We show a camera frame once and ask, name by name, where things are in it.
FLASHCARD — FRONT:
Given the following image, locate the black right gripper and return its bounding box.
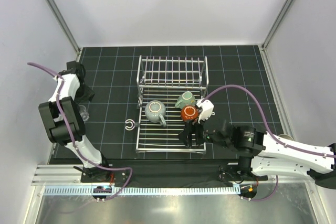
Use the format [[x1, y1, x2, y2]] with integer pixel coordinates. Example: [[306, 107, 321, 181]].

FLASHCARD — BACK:
[[177, 111, 230, 150]]

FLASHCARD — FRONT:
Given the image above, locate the small clear shot glass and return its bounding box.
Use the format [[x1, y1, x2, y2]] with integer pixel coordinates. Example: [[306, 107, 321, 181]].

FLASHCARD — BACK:
[[79, 105, 89, 122]]

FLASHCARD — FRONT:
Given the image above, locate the orange brown ceramic mug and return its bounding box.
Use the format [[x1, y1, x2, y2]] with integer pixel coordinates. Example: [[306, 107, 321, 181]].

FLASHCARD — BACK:
[[181, 105, 199, 122]]

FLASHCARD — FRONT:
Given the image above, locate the mint green ceramic mug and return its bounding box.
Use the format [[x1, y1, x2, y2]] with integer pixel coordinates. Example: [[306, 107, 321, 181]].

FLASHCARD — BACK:
[[175, 91, 196, 109]]

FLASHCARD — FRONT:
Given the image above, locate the clear glass mug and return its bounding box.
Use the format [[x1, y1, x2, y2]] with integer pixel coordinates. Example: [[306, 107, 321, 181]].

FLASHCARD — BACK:
[[145, 100, 166, 127]]

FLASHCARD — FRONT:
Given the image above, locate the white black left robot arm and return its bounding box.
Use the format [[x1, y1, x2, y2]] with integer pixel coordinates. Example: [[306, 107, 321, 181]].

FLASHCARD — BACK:
[[30, 61, 111, 183]]

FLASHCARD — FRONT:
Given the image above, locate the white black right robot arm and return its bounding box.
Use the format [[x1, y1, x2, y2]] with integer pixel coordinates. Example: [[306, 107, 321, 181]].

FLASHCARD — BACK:
[[178, 121, 335, 189]]

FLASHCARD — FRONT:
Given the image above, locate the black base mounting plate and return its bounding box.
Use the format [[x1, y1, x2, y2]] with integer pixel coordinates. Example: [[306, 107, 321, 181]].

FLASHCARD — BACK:
[[80, 158, 268, 186]]

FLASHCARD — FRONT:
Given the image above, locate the black grid table mat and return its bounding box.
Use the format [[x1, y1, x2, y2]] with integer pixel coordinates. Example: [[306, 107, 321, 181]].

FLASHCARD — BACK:
[[49, 45, 286, 164]]

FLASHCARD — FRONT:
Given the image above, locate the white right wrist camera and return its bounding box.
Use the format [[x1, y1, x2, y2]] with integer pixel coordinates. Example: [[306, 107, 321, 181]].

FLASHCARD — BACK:
[[196, 99, 214, 123]]

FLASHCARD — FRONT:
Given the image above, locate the perforated aluminium cable rail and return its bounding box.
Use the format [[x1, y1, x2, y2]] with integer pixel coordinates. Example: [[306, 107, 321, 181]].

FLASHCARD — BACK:
[[43, 185, 240, 197]]

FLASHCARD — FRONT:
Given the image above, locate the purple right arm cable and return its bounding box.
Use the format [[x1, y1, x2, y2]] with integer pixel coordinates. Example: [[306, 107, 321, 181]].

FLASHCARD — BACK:
[[207, 84, 336, 159]]

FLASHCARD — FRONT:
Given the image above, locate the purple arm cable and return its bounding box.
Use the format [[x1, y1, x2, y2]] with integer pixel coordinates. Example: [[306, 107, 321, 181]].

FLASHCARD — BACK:
[[27, 62, 133, 200], [207, 84, 336, 159]]

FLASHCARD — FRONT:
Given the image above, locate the chrome wire dish rack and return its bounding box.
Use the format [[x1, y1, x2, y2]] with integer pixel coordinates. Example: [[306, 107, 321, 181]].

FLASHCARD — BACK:
[[125, 56, 209, 154]]

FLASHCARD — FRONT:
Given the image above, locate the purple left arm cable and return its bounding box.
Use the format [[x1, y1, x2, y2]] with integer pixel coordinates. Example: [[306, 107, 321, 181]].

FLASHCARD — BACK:
[[27, 62, 133, 200]]

